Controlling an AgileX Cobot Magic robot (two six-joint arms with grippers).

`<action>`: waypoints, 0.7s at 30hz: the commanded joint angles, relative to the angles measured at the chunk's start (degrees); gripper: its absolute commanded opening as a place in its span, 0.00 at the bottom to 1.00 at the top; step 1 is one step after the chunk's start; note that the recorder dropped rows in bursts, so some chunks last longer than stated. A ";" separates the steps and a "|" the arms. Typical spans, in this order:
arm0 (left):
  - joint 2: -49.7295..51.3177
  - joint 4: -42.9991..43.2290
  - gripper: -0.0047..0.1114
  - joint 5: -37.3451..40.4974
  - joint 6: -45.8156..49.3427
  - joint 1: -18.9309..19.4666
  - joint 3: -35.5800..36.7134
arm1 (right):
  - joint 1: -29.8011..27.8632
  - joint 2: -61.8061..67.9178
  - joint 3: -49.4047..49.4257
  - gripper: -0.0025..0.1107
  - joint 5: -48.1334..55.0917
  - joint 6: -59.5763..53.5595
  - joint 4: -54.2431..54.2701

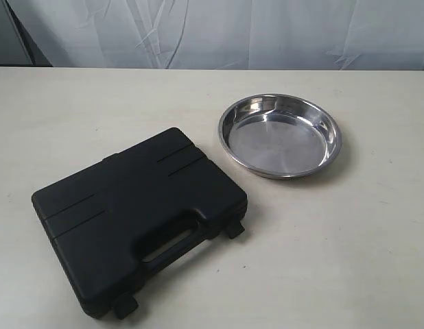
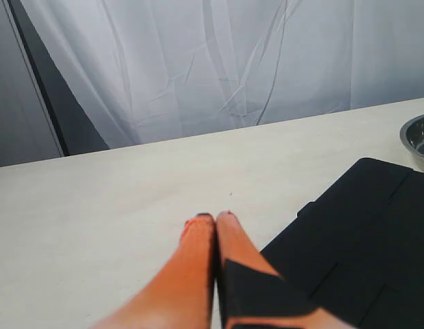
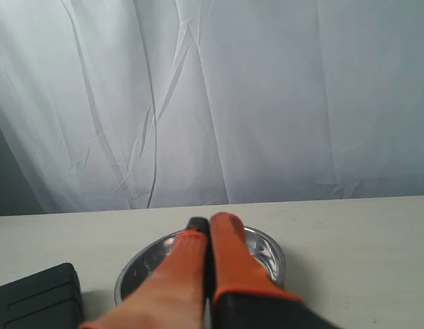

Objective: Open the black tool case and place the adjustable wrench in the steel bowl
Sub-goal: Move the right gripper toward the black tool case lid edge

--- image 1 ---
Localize white backdrop curtain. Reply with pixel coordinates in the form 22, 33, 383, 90
10, 0, 424, 71

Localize round stainless steel dish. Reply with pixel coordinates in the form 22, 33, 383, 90
217, 93, 342, 180

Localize black plastic tool case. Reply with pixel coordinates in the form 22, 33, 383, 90
32, 127, 248, 319

